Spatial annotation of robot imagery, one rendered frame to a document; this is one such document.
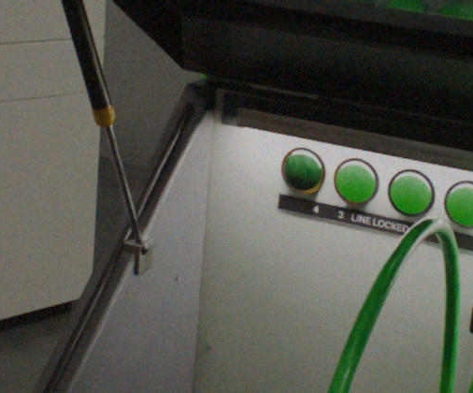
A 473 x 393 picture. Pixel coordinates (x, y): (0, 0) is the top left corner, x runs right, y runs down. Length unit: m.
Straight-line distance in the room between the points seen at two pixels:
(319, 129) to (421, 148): 0.11
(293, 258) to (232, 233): 0.08
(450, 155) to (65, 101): 2.91
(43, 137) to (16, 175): 0.15
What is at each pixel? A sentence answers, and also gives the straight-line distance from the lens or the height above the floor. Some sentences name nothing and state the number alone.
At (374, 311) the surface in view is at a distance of 0.88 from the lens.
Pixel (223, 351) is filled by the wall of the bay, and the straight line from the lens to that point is 1.38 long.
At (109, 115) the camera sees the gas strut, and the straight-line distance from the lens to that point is 1.10.
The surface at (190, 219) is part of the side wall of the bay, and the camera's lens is 1.30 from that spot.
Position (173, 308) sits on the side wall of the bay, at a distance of 1.32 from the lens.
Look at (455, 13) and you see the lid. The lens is 1.01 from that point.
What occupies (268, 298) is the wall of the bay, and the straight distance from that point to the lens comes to 1.33.
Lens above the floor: 1.74
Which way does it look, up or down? 16 degrees down
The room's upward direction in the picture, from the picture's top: 6 degrees clockwise
